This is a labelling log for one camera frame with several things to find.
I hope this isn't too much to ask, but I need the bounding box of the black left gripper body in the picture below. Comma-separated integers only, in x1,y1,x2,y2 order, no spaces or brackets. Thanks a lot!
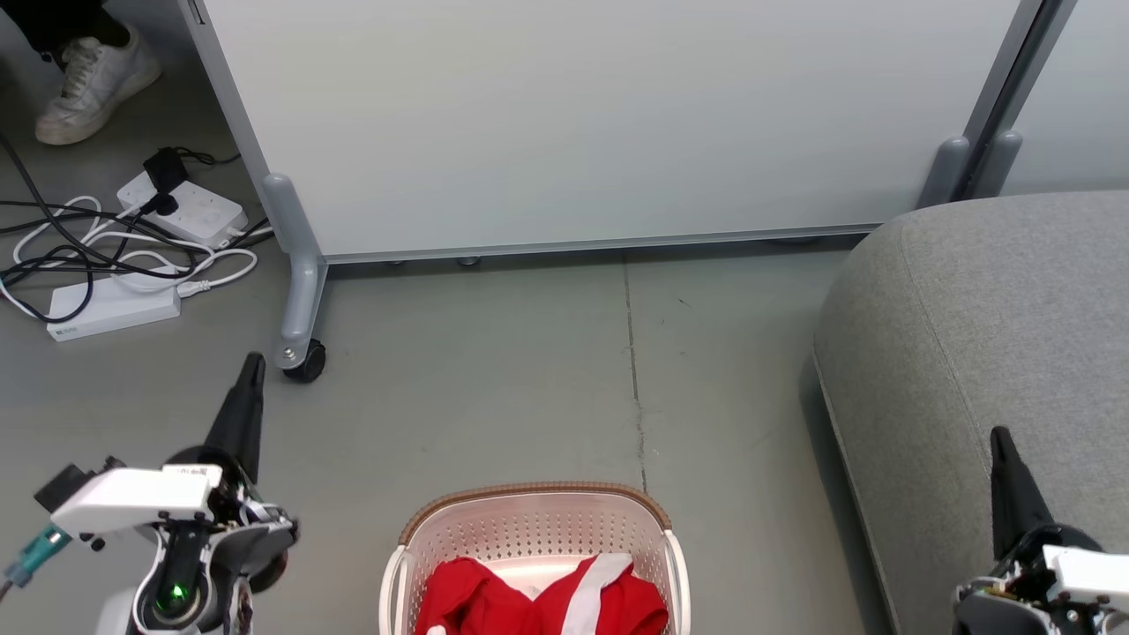
164,445,299,594

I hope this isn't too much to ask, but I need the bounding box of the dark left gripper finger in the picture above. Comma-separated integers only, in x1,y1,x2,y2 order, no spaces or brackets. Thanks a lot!
205,353,268,484

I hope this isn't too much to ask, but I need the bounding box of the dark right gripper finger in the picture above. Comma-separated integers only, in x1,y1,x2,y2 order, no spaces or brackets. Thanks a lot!
988,426,1056,562

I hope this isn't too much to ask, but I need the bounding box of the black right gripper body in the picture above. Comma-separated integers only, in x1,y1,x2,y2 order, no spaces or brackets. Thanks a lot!
953,525,1129,635

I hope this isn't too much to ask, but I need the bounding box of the red and white garment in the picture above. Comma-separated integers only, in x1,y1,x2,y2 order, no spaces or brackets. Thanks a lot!
415,553,669,635

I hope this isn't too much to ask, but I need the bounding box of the grey fabric sofa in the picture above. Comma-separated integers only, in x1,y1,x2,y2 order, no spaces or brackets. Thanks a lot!
811,190,1129,635

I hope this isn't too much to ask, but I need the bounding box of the black caster wheel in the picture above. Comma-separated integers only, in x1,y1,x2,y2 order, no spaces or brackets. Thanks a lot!
282,340,327,385

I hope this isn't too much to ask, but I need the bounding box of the plain white power strip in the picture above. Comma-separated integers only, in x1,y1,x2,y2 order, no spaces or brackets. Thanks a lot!
46,273,183,343

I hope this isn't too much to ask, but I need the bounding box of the white power strip with sockets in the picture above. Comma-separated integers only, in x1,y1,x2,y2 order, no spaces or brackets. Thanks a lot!
116,169,250,250

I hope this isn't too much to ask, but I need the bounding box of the black power adapter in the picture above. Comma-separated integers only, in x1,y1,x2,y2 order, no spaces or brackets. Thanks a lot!
143,147,190,195

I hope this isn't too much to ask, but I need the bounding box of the white laundry basket brown rim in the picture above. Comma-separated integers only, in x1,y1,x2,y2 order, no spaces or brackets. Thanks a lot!
379,482,692,635

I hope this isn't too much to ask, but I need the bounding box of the white sneaker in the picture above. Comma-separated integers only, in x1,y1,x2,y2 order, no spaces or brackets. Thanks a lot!
34,25,163,147

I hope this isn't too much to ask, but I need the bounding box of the black trouser leg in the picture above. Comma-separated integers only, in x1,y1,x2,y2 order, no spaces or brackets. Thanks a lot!
0,0,131,68

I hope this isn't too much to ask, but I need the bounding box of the white coiled cable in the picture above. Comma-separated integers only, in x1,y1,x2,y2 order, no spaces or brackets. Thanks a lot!
0,195,259,323

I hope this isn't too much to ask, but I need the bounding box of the black cable with teal plug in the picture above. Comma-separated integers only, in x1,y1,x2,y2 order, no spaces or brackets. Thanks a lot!
0,525,73,594

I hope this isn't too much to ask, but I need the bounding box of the long black floor cable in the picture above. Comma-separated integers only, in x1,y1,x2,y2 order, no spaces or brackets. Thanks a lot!
0,132,206,324

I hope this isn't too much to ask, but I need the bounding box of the narrow white partition grey frame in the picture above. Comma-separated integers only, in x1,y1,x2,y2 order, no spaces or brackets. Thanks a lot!
966,0,1129,200

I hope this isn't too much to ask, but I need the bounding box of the wide white partition grey frame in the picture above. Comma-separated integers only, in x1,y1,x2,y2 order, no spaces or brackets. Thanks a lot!
176,0,1081,371

